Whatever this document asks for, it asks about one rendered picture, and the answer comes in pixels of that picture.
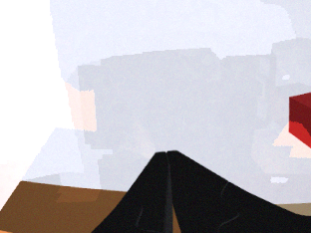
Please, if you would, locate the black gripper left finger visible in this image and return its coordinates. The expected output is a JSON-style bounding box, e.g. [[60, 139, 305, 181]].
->
[[92, 151, 172, 233]]

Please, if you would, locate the red block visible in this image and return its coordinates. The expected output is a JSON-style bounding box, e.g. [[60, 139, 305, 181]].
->
[[288, 93, 311, 148]]

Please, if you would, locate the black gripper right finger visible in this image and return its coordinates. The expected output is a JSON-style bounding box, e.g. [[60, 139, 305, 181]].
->
[[167, 149, 311, 233]]

